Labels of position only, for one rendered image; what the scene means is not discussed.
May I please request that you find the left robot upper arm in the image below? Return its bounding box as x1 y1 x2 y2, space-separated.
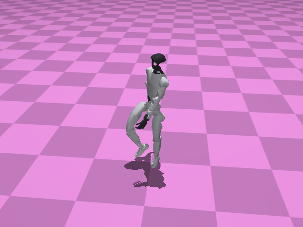
151 77 169 102

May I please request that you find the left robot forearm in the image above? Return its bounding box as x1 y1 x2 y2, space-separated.
146 98 160 119

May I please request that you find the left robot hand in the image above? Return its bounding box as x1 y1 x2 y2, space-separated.
135 114 149 129

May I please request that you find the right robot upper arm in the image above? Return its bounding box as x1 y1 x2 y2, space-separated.
145 67 152 86

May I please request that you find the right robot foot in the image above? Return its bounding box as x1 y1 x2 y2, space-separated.
135 144 149 157

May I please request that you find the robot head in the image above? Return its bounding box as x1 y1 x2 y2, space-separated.
151 53 166 74

